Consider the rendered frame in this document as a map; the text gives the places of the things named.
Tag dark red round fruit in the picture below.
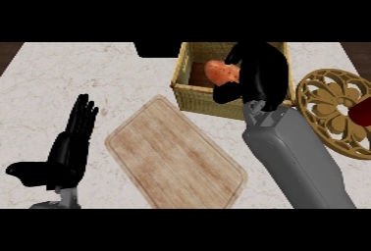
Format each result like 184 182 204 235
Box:
346 96 371 127

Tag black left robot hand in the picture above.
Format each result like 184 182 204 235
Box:
5 93 101 192

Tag golden ornate round trivet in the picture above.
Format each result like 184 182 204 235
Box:
294 68 371 161

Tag wooden cutting board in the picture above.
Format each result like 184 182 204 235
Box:
105 94 250 210

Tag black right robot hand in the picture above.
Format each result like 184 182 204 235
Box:
212 41 292 113

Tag orange sweet potato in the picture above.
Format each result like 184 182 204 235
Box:
203 59 243 87

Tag yellow wicker basket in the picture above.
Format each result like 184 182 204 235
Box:
170 41 297 122

